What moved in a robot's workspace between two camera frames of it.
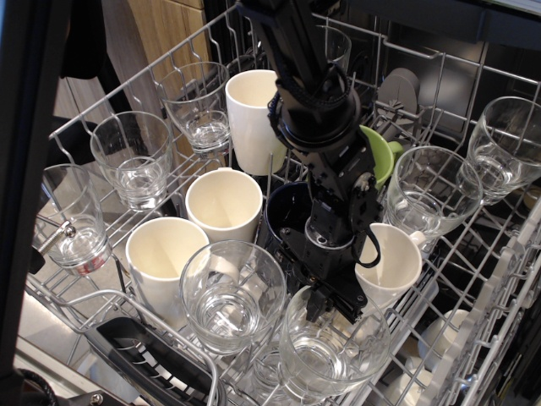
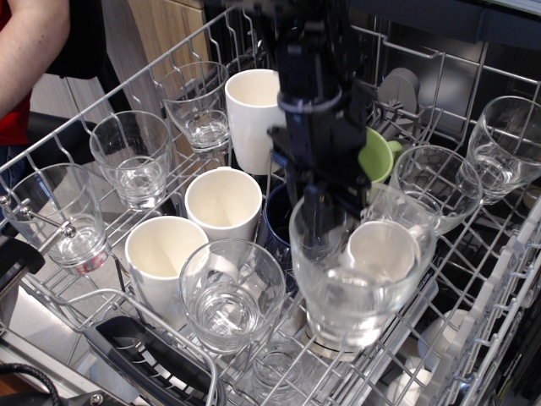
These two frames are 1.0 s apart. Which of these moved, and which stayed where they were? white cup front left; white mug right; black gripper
Moved: black gripper
Stayed: white cup front left; white mug right
